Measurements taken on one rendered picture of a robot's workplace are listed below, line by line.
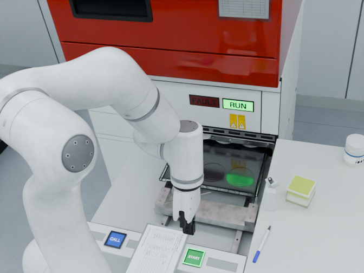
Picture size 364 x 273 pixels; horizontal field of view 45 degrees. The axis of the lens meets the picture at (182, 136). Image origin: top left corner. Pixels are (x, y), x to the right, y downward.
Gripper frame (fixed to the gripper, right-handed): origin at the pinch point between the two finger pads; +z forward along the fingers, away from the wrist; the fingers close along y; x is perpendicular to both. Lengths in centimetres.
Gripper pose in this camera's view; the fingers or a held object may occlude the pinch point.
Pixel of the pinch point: (188, 227)
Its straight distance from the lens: 121.6
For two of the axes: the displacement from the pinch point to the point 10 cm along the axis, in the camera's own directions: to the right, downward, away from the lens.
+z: 0.4, 8.7, 5.0
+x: 9.4, 1.3, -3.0
